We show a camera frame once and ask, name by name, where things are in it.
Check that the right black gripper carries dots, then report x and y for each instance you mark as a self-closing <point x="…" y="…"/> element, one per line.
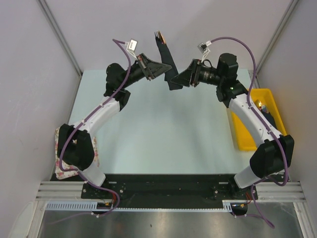
<point x="194" y="73"/>

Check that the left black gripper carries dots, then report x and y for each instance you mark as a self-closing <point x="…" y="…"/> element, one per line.
<point x="145" y="67"/>

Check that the purple fork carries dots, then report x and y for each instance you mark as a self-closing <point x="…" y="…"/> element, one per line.
<point x="158" y="37"/>

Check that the gold knife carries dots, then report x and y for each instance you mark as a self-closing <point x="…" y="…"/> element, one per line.
<point x="161" y="37"/>

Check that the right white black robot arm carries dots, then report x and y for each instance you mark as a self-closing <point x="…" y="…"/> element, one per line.
<point x="274" y="150"/>

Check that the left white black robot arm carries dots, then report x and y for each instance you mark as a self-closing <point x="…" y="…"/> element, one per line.
<point x="114" y="100"/>

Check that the dark rolled napkin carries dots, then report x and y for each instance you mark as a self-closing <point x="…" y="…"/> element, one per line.
<point x="269" y="118"/>

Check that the gold spoon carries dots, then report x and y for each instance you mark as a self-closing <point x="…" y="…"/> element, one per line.
<point x="258" y="103"/>

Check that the yellow plastic bin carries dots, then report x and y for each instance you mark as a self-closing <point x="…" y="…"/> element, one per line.
<point x="244" y="139"/>

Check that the floral cloth mat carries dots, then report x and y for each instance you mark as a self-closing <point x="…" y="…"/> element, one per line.
<point x="95" y="153"/>

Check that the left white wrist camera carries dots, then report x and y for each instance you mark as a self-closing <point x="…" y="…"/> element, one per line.
<point x="131" y="47"/>

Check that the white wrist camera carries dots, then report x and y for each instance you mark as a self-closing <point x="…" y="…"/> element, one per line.
<point x="204" y="49"/>
<point x="131" y="47"/>

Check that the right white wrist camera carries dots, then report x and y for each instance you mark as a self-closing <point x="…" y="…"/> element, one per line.
<point x="204" y="49"/>

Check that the left corner aluminium post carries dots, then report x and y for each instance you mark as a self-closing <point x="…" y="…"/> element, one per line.
<point x="48" y="14"/>

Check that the corner aluminium post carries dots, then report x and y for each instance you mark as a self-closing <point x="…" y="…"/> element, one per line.
<point x="278" y="32"/>
<point x="48" y="14"/>

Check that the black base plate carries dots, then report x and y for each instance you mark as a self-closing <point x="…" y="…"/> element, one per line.
<point x="164" y="192"/>

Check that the right corner aluminium post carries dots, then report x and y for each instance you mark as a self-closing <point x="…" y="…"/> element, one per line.
<point x="278" y="32"/>

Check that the aluminium frame rail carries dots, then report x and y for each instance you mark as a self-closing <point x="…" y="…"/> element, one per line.
<point x="266" y="191"/>

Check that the white cable duct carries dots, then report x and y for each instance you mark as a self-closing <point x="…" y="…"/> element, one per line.
<point x="71" y="205"/>

